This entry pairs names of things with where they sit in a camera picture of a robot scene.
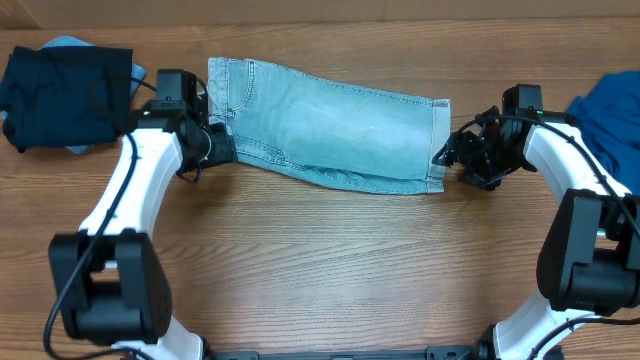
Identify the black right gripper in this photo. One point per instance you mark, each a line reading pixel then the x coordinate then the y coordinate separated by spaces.
pixel 463 154

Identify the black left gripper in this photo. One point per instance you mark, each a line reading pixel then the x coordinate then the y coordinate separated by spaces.
pixel 222 145

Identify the light blue denim shorts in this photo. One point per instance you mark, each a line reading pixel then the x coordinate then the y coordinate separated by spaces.
pixel 333 134

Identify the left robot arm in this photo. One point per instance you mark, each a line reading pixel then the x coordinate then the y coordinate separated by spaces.
pixel 111 288

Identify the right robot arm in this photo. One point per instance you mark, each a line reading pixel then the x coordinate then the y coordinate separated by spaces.
pixel 588 266

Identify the folded light blue garment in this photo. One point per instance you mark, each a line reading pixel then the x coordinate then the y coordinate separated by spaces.
pixel 135 75

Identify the crumpled blue t-shirt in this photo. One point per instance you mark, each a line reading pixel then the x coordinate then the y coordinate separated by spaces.
pixel 608 119

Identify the folded dark navy garment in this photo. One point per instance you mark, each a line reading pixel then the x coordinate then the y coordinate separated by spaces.
pixel 65 97

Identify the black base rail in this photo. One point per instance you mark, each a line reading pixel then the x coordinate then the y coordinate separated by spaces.
pixel 340 355

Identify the brown cardboard wall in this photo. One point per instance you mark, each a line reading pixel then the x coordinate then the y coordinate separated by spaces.
pixel 77 14

